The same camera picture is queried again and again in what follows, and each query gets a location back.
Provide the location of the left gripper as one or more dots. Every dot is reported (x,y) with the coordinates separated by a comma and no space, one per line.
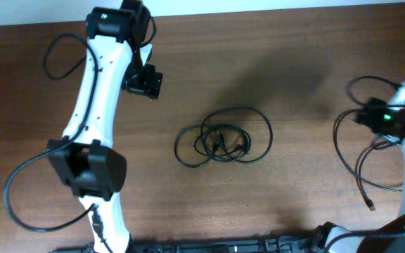
(150,81)

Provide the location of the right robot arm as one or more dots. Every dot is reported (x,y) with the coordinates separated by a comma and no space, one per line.
(386,119)

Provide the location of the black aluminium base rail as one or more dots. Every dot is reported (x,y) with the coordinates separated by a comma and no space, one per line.
(283,244)

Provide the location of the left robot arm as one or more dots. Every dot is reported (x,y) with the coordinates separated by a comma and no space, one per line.
(117,59)

